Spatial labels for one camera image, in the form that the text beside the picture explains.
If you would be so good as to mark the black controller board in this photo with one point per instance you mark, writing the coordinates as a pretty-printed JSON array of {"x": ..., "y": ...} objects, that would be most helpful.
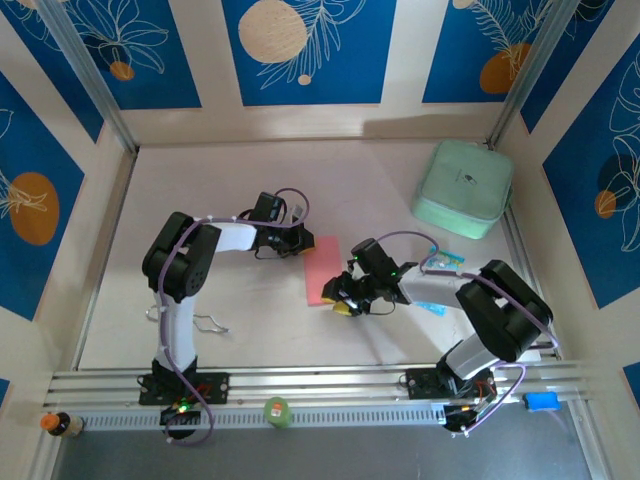
[
  {"x": 180, "y": 407},
  {"x": 465, "y": 415}
]

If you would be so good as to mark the mint green zip pouch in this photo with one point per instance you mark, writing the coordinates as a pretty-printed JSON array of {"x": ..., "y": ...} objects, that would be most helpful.
[{"x": 465, "y": 190}]

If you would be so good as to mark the pink cloth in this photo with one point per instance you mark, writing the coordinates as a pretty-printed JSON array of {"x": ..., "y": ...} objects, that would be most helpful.
[{"x": 320, "y": 270}]

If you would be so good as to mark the brown bottle orange cap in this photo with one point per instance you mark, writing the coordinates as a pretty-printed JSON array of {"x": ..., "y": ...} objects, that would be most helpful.
[{"x": 62, "y": 425}]

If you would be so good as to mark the aluminium frame post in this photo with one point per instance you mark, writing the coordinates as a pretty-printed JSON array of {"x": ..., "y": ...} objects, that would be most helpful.
[
  {"x": 530, "y": 75},
  {"x": 89, "y": 75}
]

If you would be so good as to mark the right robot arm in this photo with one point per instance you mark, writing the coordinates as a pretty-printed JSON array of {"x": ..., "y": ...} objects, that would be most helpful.
[{"x": 500, "y": 310}]

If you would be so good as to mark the light blue packet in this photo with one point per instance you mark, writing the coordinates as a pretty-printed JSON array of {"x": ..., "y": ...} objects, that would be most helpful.
[{"x": 432, "y": 309}]

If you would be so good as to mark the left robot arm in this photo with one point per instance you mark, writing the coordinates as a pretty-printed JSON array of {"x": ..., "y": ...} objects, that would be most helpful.
[{"x": 180, "y": 260}]

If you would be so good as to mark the blue box device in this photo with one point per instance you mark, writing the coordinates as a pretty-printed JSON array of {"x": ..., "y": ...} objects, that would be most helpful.
[{"x": 540, "y": 402}]

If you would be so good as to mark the colourful candy packet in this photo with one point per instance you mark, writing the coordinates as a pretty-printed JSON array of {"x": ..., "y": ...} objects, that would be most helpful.
[{"x": 447, "y": 260}]

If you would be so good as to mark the aluminium mounting rail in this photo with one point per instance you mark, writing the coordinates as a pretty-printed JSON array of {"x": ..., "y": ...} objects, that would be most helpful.
[{"x": 325, "y": 382}]

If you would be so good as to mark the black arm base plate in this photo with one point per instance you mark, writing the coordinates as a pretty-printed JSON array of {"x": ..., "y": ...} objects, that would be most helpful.
[
  {"x": 420, "y": 382},
  {"x": 217, "y": 387}
]

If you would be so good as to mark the aluminium side rail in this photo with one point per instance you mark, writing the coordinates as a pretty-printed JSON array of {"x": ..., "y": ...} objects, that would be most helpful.
[{"x": 516, "y": 240}]

